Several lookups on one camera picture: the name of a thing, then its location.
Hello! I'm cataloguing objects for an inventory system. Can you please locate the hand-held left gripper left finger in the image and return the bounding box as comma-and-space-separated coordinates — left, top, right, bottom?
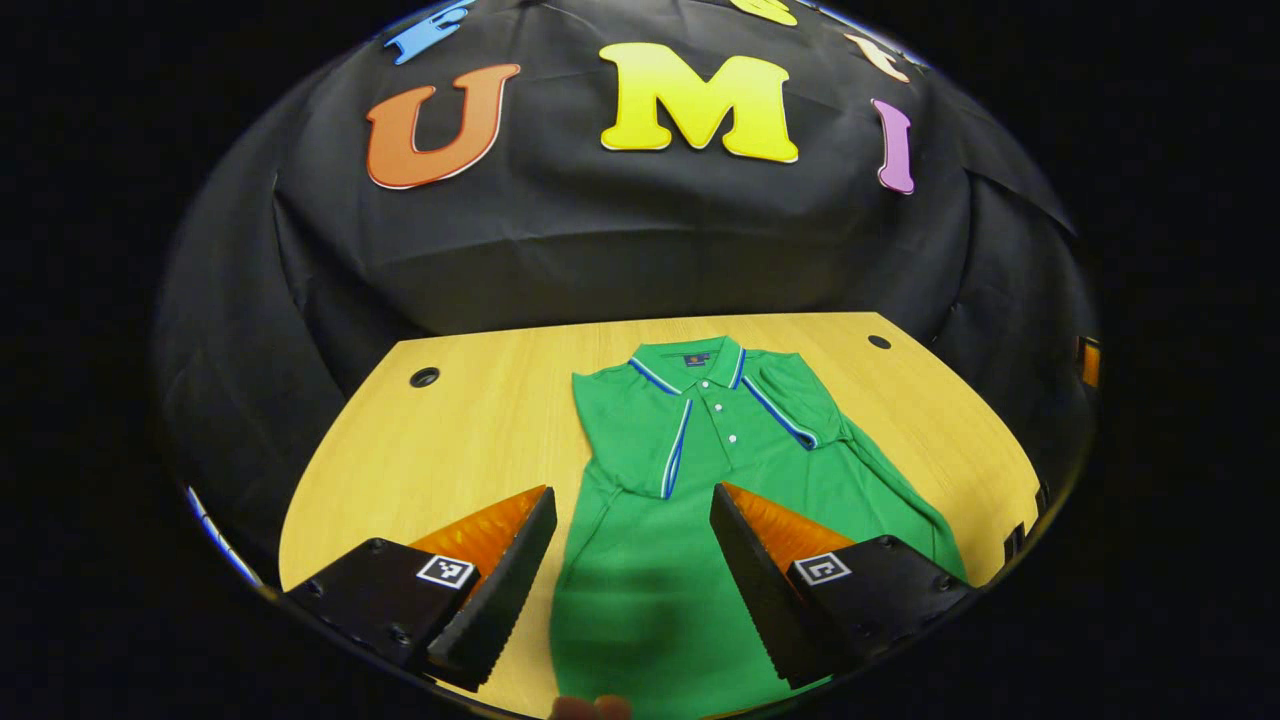
282, 485, 559, 693

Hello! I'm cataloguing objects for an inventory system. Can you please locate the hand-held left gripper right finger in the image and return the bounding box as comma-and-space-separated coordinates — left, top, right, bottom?
709, 482, 978, 691

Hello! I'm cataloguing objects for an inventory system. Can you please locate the green T-shirt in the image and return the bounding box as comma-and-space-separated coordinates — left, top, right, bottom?
548, 335, 969, 720

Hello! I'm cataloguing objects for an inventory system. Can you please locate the black backdrop cloth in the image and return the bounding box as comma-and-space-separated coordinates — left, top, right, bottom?
152, 0, 1101, 586

